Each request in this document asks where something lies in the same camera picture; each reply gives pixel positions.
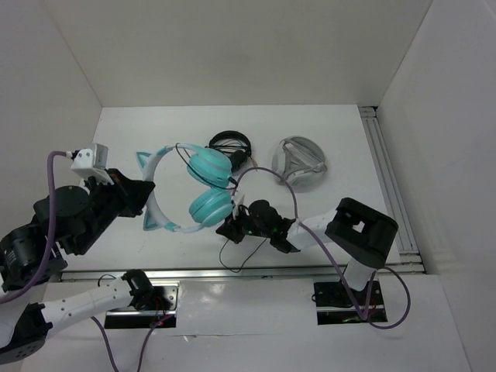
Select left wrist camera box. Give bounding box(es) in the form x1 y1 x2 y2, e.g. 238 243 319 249
71 143 109 177

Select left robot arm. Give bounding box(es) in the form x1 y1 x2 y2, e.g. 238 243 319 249
1 169 155 364

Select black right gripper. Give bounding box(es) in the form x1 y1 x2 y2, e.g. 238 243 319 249
216 204 272 244

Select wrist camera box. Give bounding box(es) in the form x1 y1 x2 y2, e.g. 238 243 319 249
71 143 109 177
232 191 245 219

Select thin black audio cable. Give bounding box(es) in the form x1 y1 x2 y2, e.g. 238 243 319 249
174 142 268 273

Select aluminium side rail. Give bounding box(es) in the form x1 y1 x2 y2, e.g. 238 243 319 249
358 106 426 274

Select black wired headphones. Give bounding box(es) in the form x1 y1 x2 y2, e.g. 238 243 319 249
207 130 253 174

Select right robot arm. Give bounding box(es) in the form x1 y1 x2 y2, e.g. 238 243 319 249
215 198 398 304

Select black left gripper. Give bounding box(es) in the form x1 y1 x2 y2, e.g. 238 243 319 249
73 166 156 253

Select aluminium table edge rail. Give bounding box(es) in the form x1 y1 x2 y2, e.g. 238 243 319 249
57 263 423 282

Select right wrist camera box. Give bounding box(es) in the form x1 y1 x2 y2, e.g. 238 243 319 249
232 191 245 219

